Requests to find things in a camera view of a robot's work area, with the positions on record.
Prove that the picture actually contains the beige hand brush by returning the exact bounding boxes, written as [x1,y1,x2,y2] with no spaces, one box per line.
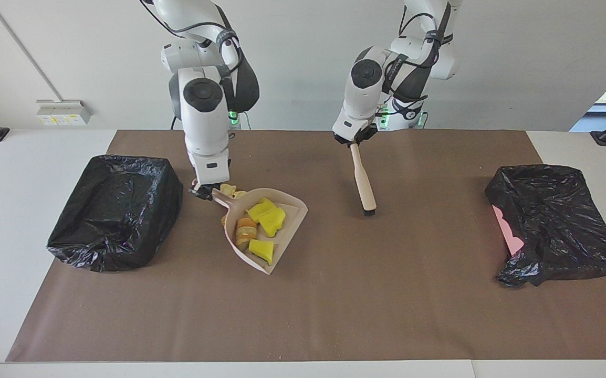
[350,143,378,217]

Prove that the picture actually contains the yellow sponge piece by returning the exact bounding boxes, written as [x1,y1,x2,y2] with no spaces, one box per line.
[246,197,277,221]
[248,239,275,266]
[258,207,287,238]

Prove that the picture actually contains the beige plastic dustpan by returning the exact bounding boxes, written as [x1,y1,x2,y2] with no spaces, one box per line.
[212,187,309,276]

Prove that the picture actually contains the black plastic trash bag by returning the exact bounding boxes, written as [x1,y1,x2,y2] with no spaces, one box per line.
[47,154,184,272]
[485,164,606,288]

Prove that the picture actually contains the pink plastic bin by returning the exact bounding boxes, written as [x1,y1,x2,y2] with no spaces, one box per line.
[492,205,525,258]

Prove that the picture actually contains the brown paper table mat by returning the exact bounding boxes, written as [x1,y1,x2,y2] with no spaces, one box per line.
[6,130,606,363]

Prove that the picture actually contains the white wall socket box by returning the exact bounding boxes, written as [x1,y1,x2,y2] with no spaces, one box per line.
[36,99,92,126]

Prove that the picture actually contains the white wall cable conduit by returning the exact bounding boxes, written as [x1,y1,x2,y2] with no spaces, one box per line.
[0,0,64,101]

